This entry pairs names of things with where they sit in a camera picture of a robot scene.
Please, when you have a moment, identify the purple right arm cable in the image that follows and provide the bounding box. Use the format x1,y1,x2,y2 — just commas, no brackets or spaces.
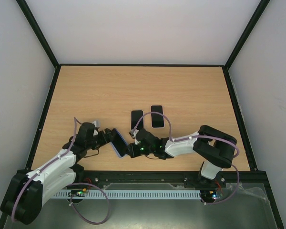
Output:
131,112,241,167

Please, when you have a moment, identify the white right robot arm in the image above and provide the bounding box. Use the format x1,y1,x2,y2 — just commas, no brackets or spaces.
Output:
124,125,240,187

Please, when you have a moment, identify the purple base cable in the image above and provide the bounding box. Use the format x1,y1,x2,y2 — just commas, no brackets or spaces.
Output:
200,163,241,206
68,182,110,225

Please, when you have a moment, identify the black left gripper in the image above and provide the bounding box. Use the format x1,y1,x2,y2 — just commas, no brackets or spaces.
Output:
86,128,116,150

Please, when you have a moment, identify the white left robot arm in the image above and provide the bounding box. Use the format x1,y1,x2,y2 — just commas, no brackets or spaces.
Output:
0,121,112,225

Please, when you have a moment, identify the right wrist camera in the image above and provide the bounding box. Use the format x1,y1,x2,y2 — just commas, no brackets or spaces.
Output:
129,129,139,139

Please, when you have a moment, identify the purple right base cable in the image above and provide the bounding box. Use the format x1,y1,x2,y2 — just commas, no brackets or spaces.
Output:
200,163,241,206

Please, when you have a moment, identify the black front frame rail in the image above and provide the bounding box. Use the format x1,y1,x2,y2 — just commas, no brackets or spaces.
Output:
54,169,267,189

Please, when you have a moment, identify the white slotted cable duct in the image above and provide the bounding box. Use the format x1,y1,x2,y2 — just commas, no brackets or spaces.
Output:
52,189,201,200

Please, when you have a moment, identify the green-edged black phone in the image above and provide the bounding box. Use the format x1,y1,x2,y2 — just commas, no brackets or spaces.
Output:
131,110,143,131

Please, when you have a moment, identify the blue-edged black phone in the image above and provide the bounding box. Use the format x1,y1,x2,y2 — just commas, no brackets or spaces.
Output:
150,105,163,128

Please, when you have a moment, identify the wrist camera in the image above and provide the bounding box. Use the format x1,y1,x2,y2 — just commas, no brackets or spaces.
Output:
92,120,101,130
129,129,139,139

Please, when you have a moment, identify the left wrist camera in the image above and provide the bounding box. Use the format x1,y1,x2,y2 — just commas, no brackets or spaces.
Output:
92,120,101,130

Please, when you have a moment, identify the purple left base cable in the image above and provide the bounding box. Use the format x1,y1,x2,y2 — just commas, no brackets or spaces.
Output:
68,182,110,225

